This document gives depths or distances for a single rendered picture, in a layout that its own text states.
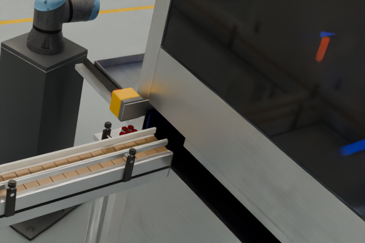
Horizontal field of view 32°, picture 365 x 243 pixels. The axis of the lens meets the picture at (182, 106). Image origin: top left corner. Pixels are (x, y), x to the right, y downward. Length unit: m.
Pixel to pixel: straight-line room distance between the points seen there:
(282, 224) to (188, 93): 0.46
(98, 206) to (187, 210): 0.27
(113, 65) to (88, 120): 1.25
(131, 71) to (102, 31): 2.23
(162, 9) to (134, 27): 2.89
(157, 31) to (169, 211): 0.56
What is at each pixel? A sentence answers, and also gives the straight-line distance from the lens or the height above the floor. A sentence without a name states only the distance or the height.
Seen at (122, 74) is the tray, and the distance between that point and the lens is 2.33.
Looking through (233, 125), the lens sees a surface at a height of 1.17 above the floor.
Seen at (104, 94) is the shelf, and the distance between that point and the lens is 2.20.
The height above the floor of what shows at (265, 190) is 1.08.
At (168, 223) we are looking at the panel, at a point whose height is 0.69.
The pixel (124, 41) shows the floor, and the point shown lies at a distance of 4.49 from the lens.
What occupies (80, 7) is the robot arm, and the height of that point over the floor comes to 0.98.
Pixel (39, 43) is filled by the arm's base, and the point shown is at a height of 0.83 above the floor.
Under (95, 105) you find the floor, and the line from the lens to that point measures 3.73.
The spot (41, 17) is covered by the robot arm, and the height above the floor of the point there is 0.94.
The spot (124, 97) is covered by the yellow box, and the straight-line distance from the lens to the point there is 1.91.
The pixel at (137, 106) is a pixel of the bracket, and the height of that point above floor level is 1.01.
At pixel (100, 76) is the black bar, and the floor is 0.90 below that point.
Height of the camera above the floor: 2.05
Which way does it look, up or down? 32 degrees down
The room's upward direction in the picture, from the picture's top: 14 degrees clockwise
